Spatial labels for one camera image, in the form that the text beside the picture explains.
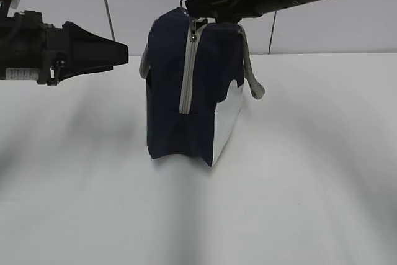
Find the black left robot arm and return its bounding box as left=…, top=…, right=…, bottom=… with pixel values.
left=1, top=11, right=129, bottom=86

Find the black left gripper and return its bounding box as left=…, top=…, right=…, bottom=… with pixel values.
left=1, top=11, right=128, bottom=86

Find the navy and white lunch bag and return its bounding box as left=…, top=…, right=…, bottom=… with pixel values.
left=139, top=7, right=265, bottom=166

